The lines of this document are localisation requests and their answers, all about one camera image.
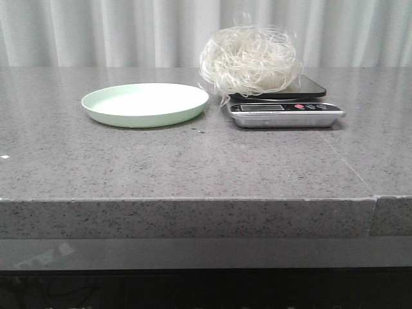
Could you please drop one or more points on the white pleated curtain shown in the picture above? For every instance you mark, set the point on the white pleated curtain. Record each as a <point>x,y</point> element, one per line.
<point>173,33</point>

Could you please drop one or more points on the light green round plate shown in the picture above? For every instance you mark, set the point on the light green round plate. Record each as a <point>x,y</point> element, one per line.
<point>145,105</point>

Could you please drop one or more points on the silver black kitchen scale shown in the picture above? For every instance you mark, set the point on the silver black kitchen scale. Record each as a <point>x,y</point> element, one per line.
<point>297,106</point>

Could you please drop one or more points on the white vermicelli noodle bundle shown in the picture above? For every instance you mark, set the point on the white vermicelli noodle bundle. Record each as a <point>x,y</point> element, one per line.
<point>249,60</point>

